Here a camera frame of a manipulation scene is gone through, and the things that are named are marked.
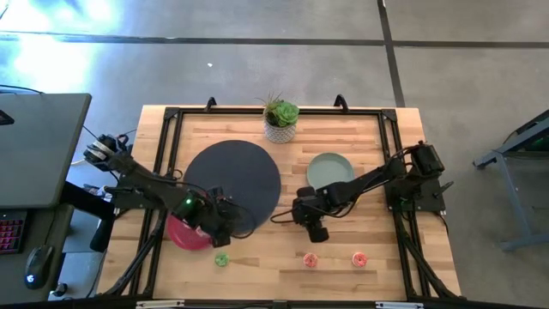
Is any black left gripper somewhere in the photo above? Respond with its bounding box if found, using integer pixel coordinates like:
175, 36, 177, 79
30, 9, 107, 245
195, 186, 236, 249

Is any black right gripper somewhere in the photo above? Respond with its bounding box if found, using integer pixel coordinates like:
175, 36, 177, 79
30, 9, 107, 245
293, 185, 334, 244

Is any red plate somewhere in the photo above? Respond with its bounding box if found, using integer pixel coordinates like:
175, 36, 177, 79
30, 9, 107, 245
166, 213, 214, 252

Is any grey-green plate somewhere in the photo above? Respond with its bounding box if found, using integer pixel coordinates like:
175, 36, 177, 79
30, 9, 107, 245
306, 152, 356, 191

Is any round black placemat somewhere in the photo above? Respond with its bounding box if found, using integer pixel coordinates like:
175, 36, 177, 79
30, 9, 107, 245
183, 139, 282, 236

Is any potted succulent in white pot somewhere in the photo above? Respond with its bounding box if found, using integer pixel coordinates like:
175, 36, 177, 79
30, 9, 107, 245
256, 92, 300, 144

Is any black angled bar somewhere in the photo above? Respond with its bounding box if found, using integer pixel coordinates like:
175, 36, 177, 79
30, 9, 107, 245
63, 180, 117, 253

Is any black computer mouse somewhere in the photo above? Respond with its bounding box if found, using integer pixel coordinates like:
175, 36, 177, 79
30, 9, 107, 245
23, 244, 55, 290

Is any grey desk top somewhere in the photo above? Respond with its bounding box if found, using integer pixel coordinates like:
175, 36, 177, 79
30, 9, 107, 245
0, 93, 93, 209

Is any backlit black keyboard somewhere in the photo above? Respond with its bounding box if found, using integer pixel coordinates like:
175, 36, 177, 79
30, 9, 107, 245
0, 209, 27, 255

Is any grey metal cart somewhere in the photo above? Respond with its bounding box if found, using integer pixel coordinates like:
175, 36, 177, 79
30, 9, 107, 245
473, 109, 549, 252

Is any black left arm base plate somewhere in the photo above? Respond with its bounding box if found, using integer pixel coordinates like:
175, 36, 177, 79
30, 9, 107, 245
106, 188, 172, 212

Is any black metal table frame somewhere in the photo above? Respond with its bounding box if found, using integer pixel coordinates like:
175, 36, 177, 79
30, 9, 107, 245
102, 106, 462, 301

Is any white hinge bracket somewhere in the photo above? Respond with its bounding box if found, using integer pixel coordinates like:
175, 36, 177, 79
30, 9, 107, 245
375, 301, 425, 309
136, 300, 186, 309

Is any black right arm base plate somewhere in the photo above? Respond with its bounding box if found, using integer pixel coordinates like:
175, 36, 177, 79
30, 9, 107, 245
385, 176, 447, 214

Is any black floor cable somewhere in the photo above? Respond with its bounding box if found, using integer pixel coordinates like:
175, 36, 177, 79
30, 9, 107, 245
81, 124, 138, 142

